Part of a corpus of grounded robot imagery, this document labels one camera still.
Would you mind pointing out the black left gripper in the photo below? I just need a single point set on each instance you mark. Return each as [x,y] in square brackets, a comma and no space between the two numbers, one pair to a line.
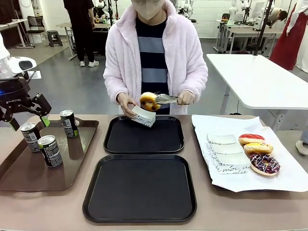
[12,92]

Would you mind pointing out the black drink can green rim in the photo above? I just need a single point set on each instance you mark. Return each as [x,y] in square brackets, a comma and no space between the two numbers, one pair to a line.
[69,125]
[50,154]
[31,138]

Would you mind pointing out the white script-print paper donut box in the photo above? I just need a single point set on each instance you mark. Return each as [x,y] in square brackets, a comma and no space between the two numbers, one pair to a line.
[221,139]
[144,119]
[232,164]
[228,148]

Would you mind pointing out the chocolate glazed golden donut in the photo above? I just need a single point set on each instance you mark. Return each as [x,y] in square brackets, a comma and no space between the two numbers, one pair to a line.
[146,97]

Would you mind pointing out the silver metal tongs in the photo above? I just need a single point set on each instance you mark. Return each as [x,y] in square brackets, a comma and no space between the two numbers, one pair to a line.
[166,98]

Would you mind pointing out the red glazed donut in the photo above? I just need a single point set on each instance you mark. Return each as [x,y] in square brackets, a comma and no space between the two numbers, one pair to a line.
[251,138]

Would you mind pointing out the yellow glazed sprinkled donut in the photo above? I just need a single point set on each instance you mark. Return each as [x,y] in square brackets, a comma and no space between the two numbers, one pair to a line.
[258,148]

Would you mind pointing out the purple chocolate sprinkled donut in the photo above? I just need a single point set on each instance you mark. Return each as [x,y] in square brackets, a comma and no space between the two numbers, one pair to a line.
[274,166]

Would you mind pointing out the person's right forearm pink sleeve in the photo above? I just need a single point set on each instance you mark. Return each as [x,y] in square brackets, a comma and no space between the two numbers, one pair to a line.
[114,84]

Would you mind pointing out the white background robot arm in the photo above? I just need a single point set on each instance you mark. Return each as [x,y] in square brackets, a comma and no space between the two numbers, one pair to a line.
[233,9]
[187,8]

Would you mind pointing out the person's left forearm pink sleeve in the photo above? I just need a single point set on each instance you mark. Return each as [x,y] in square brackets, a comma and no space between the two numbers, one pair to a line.
[196,81]

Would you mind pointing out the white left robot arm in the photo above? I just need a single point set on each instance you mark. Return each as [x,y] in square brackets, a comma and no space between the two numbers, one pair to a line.
[14,63]

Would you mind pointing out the person's right hand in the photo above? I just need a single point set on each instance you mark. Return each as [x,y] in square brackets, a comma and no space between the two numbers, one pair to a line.
[125,103]

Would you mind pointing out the person's left hand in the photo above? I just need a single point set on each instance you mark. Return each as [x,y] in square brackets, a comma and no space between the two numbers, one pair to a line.
[186,97]

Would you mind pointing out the brown plastic tray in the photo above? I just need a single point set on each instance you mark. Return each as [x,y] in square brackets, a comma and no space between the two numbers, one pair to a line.
[29,175]

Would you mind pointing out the grey step stool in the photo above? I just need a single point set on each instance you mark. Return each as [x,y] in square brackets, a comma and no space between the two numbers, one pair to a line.
[55,36]

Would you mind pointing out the white side desk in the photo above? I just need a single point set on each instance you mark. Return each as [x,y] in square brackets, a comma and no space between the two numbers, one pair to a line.
[12,22]

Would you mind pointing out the black office chair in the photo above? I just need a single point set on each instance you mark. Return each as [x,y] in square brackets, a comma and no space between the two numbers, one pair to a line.
[36,21]

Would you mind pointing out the grey background table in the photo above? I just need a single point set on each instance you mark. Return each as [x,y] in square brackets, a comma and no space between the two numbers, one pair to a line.
[65,25]

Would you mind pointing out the bystander in black clothes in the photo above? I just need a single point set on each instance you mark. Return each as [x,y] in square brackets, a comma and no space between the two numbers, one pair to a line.
[81,24]

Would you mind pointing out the black square plastic tray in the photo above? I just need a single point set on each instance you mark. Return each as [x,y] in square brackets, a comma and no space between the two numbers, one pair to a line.
[144,142]
[139,190]

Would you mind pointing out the person torso pink fleece jacket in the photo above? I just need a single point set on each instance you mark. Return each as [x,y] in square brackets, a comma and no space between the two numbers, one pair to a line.
[151,60]

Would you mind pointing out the beige face mask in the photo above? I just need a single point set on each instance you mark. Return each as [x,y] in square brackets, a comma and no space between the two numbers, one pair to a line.
[148,12]

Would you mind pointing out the white background workbench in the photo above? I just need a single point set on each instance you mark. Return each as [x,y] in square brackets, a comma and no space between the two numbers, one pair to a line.
[240,32]

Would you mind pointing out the large white table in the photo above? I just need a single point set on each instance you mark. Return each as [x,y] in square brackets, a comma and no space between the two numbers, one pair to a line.
[252,77]

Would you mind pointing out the black slanted pole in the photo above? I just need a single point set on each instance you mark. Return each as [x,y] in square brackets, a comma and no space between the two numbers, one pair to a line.
[264,26]

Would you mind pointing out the white paper sheet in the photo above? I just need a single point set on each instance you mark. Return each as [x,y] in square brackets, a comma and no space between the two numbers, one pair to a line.
[276,173]

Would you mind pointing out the bending bystander beige top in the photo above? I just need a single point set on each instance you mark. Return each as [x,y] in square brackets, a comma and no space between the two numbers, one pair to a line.
[276,14]

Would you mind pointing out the bystander leg with white shoe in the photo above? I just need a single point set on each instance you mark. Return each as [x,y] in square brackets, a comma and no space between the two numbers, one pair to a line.
[302,146]

